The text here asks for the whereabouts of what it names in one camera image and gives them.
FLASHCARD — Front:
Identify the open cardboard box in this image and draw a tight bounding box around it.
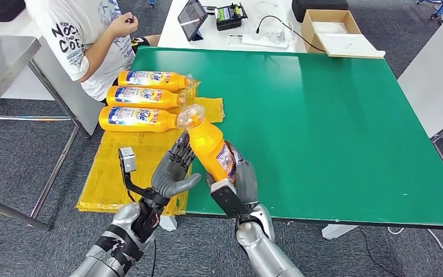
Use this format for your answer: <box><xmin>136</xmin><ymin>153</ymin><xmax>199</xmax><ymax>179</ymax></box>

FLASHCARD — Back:
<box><xmin>301</xmin><ymin>9</ymin><xmax>386</xmax><ymax>59</ymax></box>

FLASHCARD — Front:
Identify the stainless steel table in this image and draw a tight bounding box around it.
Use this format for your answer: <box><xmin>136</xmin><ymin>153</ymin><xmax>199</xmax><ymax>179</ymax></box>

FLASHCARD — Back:
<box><xmin>0</xmin><ymin>35</ymin><xmax>81</xmax><ymax>232</ymax></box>

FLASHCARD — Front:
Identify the black floor cable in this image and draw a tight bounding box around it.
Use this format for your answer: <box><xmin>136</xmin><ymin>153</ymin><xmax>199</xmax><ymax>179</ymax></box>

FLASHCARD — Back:
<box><xmin>358</xmin><ymin>227</ymin><xmax>398</xmax><ymax>277</ymax></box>

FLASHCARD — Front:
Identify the person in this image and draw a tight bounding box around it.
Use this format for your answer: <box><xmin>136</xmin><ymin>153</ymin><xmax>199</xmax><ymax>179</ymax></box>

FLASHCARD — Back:
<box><xmin>24</xmin><ymin>0</ymin><xmax>161</xmax><ymax>103</ymax></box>

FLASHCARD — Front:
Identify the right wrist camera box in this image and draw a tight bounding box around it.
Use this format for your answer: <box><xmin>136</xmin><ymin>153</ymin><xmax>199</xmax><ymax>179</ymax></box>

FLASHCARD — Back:
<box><xmin>209</xmin><ymin>178</ymin><xmax>252</xmax><ymax>220</ymax></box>

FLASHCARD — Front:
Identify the orange detergent bottle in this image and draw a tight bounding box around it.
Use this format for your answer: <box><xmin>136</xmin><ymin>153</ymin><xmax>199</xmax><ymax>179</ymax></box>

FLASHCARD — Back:
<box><xmin>98</xmin><ymin>106</ymin><xmax>179</xmax><ymax>134</ymax></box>
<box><xmin>106</xmin><ymin>85</ymin><xmax>187</xmax><ymax>111</ymax></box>
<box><xmin>176</xmin><ymin>104</ymin><xmax>238</xmax><ymax>185</ymax></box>
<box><xmin>117</xmin><ymin>70</ymin><xmax>194</xmax><ymax>93</ymax></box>

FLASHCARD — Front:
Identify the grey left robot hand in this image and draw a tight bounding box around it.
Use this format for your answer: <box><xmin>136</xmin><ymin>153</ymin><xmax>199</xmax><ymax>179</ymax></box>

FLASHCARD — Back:
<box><xmin>151</xmin><ymin>130</ymin><xmax>202</xmax><ymax>200</ymax></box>

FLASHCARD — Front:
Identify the white table foot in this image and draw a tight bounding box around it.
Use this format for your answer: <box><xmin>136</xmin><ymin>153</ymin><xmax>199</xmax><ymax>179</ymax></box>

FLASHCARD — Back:
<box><xmin>159</xmin><ymin>215</ymin><xmax>178</xmax><ymax>233</ymax></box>
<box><xmin>322</xmin><ymin>224</ymin><xmax>360</xmax><ymax>241</ymax></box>

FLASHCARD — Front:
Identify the white floor cable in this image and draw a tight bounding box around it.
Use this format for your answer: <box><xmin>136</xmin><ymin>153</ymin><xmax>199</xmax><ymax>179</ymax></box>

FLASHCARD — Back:
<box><xmin>388</xmin><ymin>227</ymin><xmax>443</xmax><ymax>261</ymax></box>

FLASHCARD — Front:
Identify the black tablet on stand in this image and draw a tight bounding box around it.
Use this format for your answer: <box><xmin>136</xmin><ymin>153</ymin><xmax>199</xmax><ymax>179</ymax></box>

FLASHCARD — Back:
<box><xmin>177</xmin><ymin>0</ymin><xmax>209</xmax><ymax>42</ymax></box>

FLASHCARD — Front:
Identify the black bag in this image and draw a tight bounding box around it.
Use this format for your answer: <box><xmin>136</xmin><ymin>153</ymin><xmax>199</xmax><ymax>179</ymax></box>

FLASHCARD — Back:
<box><xmin>0</xmin><ymin>0</ymin><xmax>27</xmax><ymax>28</ymax></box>

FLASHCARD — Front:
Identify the white charger cable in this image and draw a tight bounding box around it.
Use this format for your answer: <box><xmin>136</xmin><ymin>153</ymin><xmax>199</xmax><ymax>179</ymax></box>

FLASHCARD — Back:
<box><xmin>251</xmin><ymin>2</ymin><xmax>294</xmax><ymax>43</ymax></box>

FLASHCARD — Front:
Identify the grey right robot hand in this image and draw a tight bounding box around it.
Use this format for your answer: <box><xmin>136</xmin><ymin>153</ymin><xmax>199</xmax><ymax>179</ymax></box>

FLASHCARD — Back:
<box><xmin>205</xmin><ymin>140</ymin><xmax>260</xmax><ymax>210</ymax></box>

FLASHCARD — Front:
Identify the black power cable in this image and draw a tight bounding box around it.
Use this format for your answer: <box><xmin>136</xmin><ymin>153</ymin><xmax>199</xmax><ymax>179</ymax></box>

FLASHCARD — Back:
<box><xmin>256</xmin><ymin>15</ymin><xmax>326</xmax><ymax>54</ymax></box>

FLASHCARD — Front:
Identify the white power strip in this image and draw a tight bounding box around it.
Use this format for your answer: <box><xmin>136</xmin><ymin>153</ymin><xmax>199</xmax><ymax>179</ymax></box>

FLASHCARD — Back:
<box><xmin>227</xmin><ymin>33</ymin><xmax>290</xmax><ymax>50</ymax></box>

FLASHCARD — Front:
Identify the black label printer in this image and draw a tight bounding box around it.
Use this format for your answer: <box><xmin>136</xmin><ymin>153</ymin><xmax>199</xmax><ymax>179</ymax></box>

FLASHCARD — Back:
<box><xmin>214</xmin><ymin>3</ymin><xmax>249</xmax><ymax>32</ymax></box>

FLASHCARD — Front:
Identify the black hard case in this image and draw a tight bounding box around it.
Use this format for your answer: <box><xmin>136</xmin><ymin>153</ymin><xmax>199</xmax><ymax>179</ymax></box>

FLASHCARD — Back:
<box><xmin>291</xmin><ymin>0</ymin><xmax>349</xmax><ymax>24</ymax></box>

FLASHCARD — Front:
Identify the blue cart frame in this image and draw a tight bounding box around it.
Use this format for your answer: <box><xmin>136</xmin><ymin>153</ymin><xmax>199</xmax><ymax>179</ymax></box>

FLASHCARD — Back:
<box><xmin>416</xmin><ymin>0</ymin><xmax>443</xmax><ymax>21</ymax></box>

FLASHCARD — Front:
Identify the yellow plastic sheet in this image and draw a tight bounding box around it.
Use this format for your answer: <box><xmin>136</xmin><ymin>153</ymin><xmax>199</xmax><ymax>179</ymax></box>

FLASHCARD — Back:
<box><xmin>75</xmin><ymin>78</ymin><xmax>226</xmax><ymax>216</ymax></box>

